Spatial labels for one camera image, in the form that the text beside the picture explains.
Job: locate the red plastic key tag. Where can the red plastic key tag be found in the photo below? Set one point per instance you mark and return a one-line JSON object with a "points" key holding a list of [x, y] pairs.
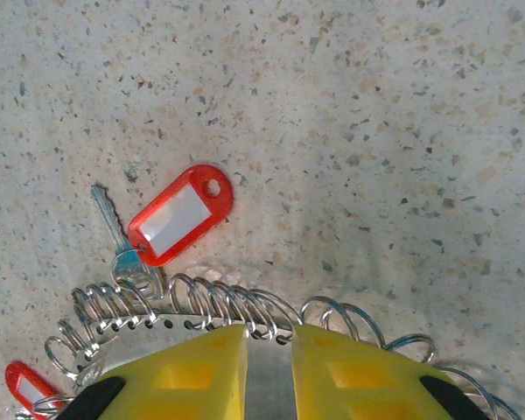
{"points": [[17, 376], [175, 219]]}

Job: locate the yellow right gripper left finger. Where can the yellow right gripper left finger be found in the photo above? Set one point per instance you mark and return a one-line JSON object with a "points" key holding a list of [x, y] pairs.
{"points": [[188, 385]]}

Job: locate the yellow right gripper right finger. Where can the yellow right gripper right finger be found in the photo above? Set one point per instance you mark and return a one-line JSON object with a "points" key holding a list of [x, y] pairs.
{"points": [[359, 385]]}

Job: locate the silver key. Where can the silver key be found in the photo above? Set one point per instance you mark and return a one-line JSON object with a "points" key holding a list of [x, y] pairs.
{"points": [[127, 264]]}

